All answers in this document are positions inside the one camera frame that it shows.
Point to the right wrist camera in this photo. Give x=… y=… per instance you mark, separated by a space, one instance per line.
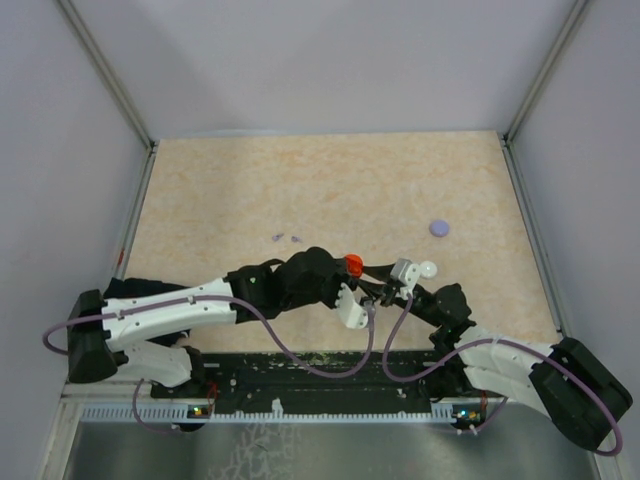
x=406 y=275

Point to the red earbud charging case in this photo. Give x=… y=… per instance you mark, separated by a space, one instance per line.
x=354 y=265

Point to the purple earbud charging case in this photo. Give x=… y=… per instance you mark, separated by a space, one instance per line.
x=439 y=228

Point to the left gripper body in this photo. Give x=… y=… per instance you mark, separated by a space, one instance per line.
x=330 y=290

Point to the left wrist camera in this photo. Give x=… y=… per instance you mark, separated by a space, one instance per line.
x=353 y=313

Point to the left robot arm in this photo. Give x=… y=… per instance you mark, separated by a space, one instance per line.
x=133 y=327

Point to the white earbud charging case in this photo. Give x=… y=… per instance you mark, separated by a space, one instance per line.
x=428 y=270

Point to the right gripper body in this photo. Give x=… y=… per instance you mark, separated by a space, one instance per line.
x=392 y=295

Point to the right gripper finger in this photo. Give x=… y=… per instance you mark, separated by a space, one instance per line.
x=381 y=273
x=376 y=291

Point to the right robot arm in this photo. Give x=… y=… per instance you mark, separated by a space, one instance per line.
x=565 y=381

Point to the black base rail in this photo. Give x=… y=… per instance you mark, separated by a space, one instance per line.
x=249 y=382

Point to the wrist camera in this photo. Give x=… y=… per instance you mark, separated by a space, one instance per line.
x=353 y=313
x=406 y=275

